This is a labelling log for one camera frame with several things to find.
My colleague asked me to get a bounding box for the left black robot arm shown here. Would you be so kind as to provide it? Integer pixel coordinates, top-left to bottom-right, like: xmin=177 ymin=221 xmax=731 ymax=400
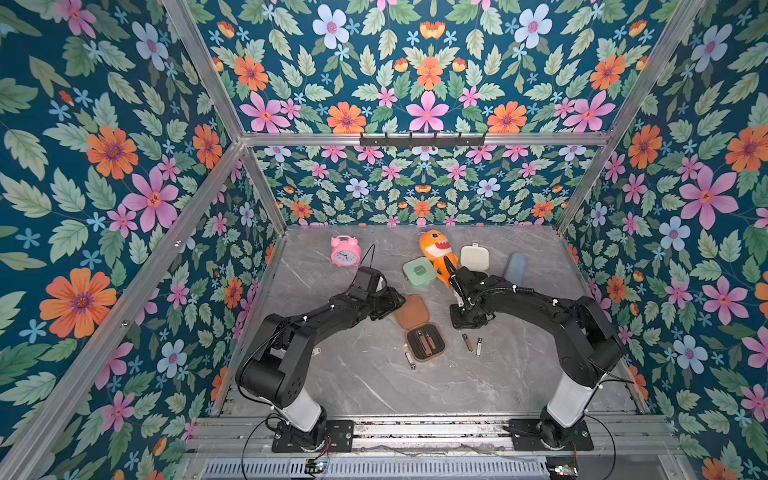
xmin=235 ymin=287 xmax=406 ymax=450

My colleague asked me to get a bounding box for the white vented cable duct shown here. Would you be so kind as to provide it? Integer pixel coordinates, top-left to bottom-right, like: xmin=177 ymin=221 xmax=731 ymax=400
xmin=202 ymin=457 xmax=550 ymax=479

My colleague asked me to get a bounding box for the orange shark plush toy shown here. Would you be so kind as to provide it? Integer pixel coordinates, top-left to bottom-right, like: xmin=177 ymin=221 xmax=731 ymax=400
xmin=420 ymin=230 xmax=460 ymax=288

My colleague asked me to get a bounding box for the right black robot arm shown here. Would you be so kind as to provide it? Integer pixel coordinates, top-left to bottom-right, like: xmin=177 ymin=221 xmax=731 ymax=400
xmin=448 ymin=267 xmax=626 ymax=450

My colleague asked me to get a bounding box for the cream clipper case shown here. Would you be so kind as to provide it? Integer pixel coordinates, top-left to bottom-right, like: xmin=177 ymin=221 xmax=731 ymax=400
xmin=459 ymin=243 xmax=491 ymax=273

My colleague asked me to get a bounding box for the brown metal nail clipper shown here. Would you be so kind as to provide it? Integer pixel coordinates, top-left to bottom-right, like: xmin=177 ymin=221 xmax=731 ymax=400
xmin=462 ymin=333 xmax=473 ymax=352

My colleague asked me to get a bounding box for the pink alarm clock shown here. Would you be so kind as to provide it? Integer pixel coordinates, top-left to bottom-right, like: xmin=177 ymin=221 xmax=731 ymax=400
xmin=330 ymin=235 xmax=362 ymax=268

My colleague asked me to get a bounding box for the green clipper case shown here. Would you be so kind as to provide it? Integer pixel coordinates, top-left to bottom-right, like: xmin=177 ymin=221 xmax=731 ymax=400
xmin=402 ymin=257 xmax=437 ymax=290

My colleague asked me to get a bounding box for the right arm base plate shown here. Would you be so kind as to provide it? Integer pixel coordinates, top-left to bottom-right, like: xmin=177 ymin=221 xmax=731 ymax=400
xmin=504 ymin=419 xmax=595 ymax=451

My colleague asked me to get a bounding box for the brown nail file tool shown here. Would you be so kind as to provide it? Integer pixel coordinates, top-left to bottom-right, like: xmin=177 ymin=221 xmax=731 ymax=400
xmin=417 ymin=331 xmax=430 ymax=357

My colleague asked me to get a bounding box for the brown clipper case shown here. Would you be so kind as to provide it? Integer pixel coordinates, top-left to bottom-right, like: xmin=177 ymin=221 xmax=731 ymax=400
xmin=394 ymin=295 xmax=446 ymax=363

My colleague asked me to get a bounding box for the black wall hook rail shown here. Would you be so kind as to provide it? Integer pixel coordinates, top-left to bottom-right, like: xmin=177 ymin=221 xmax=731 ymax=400
xmin=358 ymin=132 xmax=486 ymax=149

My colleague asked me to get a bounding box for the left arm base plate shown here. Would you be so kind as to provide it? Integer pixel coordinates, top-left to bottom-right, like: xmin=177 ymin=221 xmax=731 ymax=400
xmin=271 ymin=420 xmax=355 ymax=454

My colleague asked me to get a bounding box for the blue closed case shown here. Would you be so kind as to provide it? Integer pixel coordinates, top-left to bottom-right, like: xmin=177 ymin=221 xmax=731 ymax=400
xmin=504 ymin=252 xmax=528 ymax=286

